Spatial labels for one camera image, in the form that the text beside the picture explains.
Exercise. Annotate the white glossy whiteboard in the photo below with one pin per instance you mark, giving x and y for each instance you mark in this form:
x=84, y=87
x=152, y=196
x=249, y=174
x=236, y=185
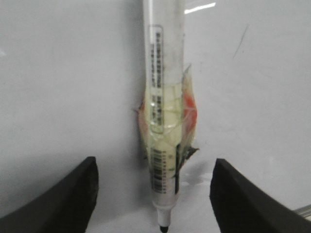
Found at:
x=72, y=78

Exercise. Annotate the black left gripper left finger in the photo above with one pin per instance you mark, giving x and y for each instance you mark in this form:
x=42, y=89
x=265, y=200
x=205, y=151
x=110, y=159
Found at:
x=65, y=208

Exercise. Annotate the white black-tipped whiteboard marker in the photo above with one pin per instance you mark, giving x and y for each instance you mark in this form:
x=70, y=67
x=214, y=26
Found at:
x=167, y=115

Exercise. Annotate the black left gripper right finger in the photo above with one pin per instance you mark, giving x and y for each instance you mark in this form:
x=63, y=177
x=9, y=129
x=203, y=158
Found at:
x=240, y=206

